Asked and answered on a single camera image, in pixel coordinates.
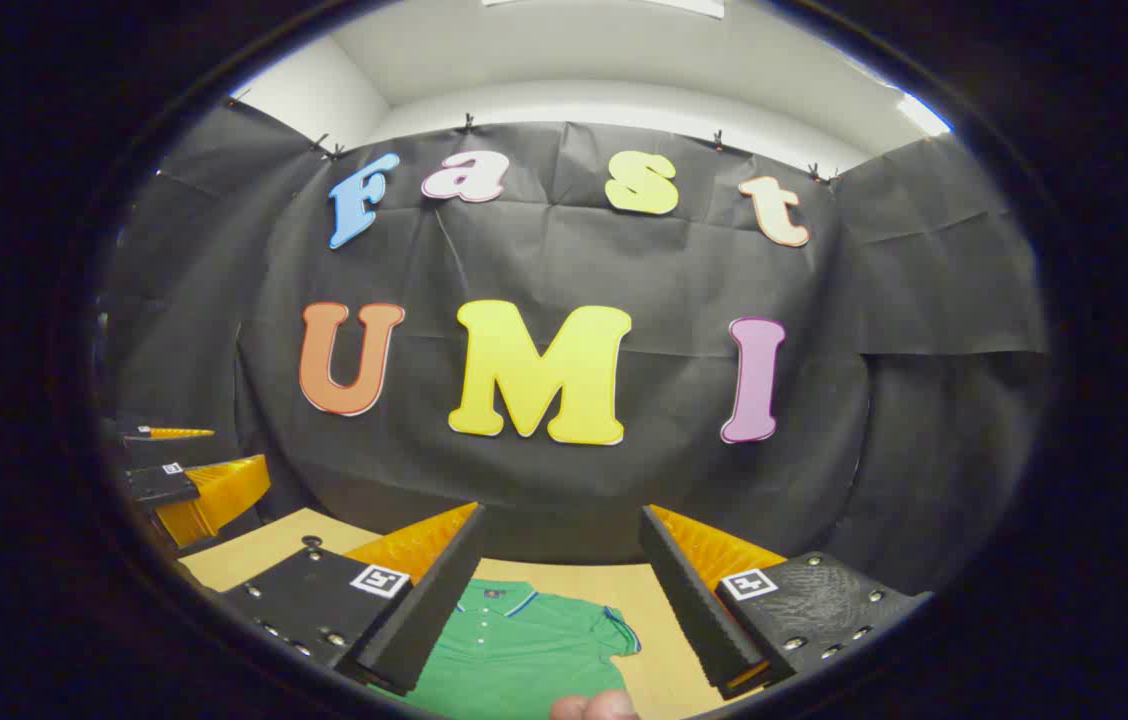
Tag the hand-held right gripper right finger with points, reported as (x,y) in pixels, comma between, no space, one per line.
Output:
(689,610)

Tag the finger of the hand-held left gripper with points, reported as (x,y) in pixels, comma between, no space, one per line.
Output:
(164,485)
(174,452)

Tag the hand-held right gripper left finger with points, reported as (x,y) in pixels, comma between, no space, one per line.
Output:
(439,610)

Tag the green T-shirt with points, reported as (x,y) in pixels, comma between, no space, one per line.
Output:
(524,650)

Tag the row of black cloth clips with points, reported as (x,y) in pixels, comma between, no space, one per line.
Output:
(468,124)

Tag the ceiling light panel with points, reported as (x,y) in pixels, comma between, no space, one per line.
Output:
(924,115)

